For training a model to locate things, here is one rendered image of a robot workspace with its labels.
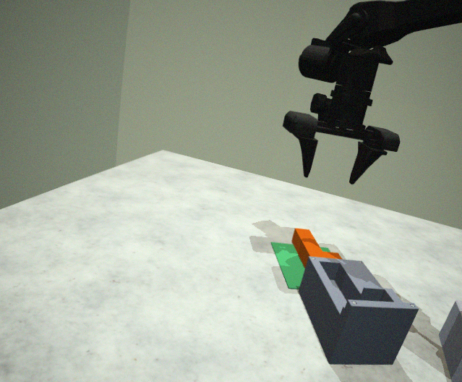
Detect orange l-shaped block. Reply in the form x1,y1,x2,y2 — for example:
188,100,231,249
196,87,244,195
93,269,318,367
291,229,342,268

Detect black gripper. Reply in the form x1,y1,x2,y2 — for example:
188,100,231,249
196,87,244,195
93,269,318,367
283,85,400,184

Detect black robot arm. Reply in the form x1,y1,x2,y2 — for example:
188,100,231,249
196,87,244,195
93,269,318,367
299,0,462,122

